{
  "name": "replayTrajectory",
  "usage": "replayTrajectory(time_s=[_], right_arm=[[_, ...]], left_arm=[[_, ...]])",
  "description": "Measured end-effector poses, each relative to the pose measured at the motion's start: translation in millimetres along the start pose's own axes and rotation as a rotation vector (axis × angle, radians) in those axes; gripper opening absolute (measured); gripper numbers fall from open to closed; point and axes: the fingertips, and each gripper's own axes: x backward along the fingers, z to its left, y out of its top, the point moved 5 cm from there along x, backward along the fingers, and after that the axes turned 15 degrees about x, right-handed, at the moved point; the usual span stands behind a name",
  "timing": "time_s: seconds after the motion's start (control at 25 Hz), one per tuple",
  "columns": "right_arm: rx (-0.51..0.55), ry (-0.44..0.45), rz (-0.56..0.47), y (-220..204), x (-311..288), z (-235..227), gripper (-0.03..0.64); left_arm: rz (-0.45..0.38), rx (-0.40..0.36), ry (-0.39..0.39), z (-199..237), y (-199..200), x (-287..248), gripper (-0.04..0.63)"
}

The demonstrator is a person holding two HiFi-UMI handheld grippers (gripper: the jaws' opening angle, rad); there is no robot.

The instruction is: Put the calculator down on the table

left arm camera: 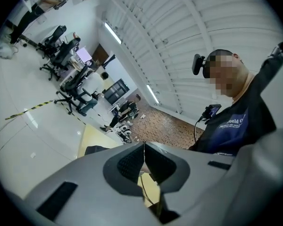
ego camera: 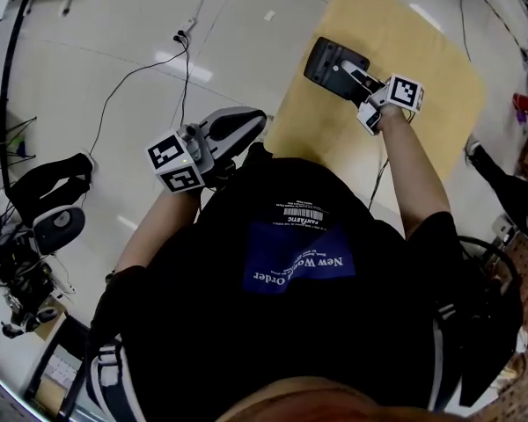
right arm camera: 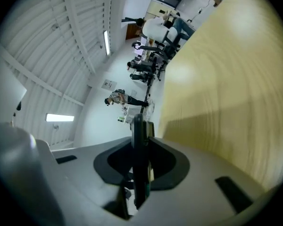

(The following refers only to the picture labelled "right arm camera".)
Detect beige cabinet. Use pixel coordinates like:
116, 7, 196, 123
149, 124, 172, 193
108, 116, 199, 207
144, 0, 178, 19

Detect black office chair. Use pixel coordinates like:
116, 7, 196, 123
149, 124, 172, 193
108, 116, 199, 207
126, 57, 166, 82
153, 29, 183, 57
131, 41, 171, 64

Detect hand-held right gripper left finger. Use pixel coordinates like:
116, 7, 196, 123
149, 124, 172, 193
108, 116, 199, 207
35, 136, 134, 226

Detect brown door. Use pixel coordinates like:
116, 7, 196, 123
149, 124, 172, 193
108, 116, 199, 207
125, 23, 140, 41

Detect crumpled clear plastic bag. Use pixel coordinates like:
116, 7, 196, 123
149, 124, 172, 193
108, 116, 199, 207
145, 99, 157, 120

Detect long ceiling light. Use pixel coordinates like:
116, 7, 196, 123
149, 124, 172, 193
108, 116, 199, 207
103, 30, 111, 57
45, 113, 75, 123

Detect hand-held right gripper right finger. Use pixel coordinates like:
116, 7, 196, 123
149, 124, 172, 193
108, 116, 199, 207
131, 137, 278, 226

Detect grey wall poster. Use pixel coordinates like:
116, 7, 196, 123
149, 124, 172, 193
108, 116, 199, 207
101, 79, 118, 91

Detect white desk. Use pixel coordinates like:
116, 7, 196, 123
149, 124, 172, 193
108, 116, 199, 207
121, 105, 142, 125

